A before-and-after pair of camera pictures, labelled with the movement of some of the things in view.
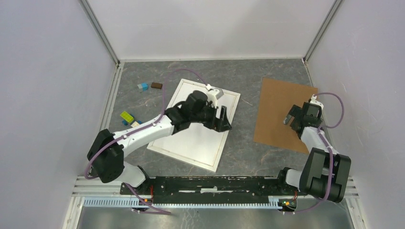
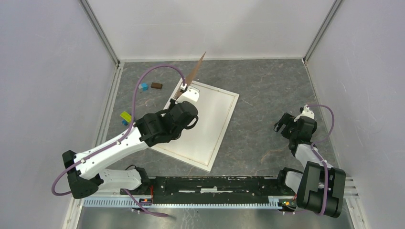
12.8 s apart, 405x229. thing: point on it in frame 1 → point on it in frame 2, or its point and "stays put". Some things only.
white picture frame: x=197 y=144 stays put
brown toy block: x=157 y=85 stays put
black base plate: x=210 y=190 stays put
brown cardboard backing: x=277 y=99 → x=189 y=77
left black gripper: x=220 y=125 → x=172 y=105
